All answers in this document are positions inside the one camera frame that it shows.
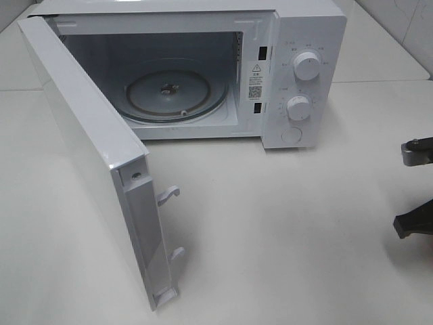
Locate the upper white power knob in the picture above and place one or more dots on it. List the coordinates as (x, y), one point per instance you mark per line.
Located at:
(307, 65)

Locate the white timer knob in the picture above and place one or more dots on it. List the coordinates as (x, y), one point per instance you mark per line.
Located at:
(299, 108)

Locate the white microwave oven body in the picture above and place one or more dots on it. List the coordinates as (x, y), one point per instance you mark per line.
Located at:
(250, 45)

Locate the white microwave door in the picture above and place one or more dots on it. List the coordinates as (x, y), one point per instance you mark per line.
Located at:
(110, 159)

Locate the round white door button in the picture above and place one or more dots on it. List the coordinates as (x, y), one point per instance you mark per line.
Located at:
(292, 135)

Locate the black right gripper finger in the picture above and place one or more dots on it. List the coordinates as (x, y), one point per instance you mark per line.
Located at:
(417, 221)

